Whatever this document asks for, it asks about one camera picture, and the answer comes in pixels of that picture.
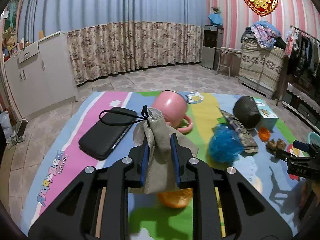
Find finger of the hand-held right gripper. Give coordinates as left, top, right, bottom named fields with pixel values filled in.
left=271, top=149, right=302, bottom=163
left=292, top=140, right=320, bottom=157

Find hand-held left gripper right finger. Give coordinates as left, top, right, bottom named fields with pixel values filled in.
left=170, top=134, right=293, bottom=240

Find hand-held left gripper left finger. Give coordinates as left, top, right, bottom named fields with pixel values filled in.
left=29, top=134, right=150, bottom=240

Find teal plastic basket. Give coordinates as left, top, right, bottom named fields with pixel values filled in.
left=307, top=132, right=320, bottom=146

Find grey drawstring cloth pouch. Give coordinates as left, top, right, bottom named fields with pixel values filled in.
left=99, top=104, right=199, bottom=194

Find blue mesh bath sponge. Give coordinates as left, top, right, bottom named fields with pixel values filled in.
left=208, top=124, right=244, bottom=163

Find small brown crumpled object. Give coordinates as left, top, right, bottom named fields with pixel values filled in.
left=265, top=138, right=287, bottom=153

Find small orange plastic lid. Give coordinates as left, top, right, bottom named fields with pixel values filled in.
left=258, top=127, right=271, bottom=142

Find orange round container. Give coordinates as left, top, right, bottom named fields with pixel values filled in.
left=157, top=187, right=194, bottom=208

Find teal cardboard box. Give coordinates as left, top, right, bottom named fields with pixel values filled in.
left=254, top=97, right=279, bottom=131

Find brown patterned cloth pouch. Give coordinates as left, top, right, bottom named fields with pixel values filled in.
left=217, top=107, right=259, bottom=154

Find dark low furniture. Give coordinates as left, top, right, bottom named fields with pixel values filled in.
left=282, top=80, right=320, bottom=130

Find black zippered case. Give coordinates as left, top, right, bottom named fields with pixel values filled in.
left=78, top=107, right=137, bottom=161

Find pink plastic cup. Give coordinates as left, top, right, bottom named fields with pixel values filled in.
left=151, top=90, right=193, bottom=133

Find dark woven basket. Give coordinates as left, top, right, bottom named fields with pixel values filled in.
left=232, top=96, right=262, bottom=130

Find printed cartoon blanket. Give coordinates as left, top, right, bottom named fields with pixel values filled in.
left=21, top=91, right=310, bottom=240

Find cloth-covered cabinet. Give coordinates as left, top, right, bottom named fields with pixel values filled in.
left=238, top=40, right=285, bottom=99

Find clothes rack with garments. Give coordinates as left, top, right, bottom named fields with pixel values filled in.
left=285, top=25, right=320, bottom=78

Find pile of clothes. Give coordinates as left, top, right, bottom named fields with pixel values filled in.
left=241, top=21, right=287, bottom=49

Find grey water dispenser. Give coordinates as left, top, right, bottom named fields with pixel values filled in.
left=201, top=24, right=224, bottom=70

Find blue and floral curtain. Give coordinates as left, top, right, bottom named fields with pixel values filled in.
left=19, top=0, right=208, bottom=85

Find white cabinet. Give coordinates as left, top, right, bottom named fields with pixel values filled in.
left=4, top=31, right=78, bottom=119

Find clear plastic bag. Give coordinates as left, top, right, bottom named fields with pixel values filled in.
left=0, top=111, right=13, bottom=145

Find blue cloth bundle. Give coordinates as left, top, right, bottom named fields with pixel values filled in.
left=208, top=13, right=223, bottom=26

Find books on cabinet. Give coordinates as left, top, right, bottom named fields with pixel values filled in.
left=2, top=37, right=25, bottom=63

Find red heart wall decoration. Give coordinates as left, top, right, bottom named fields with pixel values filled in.
left=241, top=0, right=278, bottom=17

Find wall poster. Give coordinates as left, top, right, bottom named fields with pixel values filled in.
left=2, top=0, right=20, bottom=34

